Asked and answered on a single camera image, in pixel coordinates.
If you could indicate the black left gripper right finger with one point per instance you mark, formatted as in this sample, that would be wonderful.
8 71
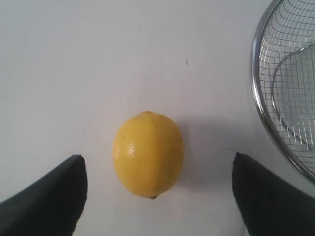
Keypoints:
269 205

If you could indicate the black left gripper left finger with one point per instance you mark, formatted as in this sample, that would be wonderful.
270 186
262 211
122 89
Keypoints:
50 206

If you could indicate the yellow lemon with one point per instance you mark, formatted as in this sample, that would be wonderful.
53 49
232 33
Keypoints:
148 154

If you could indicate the oval wire mesh basket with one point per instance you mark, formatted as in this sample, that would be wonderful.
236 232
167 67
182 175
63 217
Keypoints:
282 72

